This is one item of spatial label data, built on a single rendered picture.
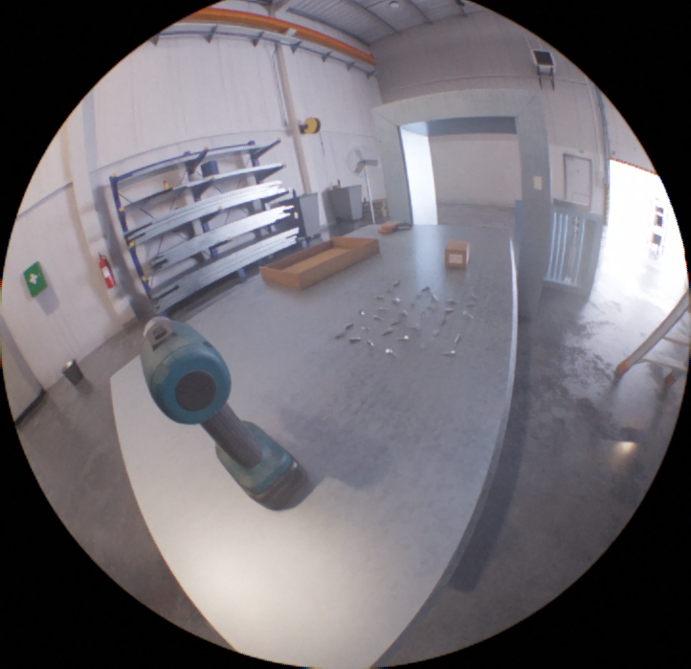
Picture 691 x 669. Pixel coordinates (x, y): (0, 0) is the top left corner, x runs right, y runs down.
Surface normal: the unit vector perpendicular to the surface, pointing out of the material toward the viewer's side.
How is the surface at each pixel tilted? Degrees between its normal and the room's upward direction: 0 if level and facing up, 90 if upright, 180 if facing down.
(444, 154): 90
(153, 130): 90
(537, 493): 0
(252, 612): 0
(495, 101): 90
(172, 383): 90
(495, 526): 0
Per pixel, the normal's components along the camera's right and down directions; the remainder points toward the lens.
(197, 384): 0.77, 0.21
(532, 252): -0.61, 0.51
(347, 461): -0.18, -0.83
